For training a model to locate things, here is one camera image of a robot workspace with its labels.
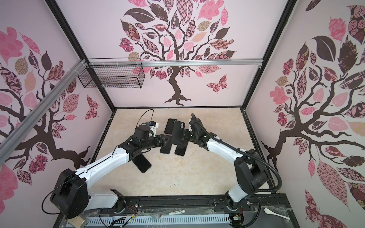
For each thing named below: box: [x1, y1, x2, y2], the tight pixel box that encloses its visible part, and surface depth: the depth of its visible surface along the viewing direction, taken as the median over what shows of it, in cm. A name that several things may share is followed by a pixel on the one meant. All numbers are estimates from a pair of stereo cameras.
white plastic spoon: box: [264, 207, 291, 220], surface depth 72 cm
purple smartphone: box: [174, 139, 189, 157], surface depth 96 cm
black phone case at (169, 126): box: [164, 118, 177, 135], surface depth 112 cm
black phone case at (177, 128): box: [170, 120, 186, 145], surface depth 89 cm
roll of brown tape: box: [67, 215, 86, 228], surface depth 67 cm
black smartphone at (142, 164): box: [131, 153, 153, 174], surface depth 89 cm
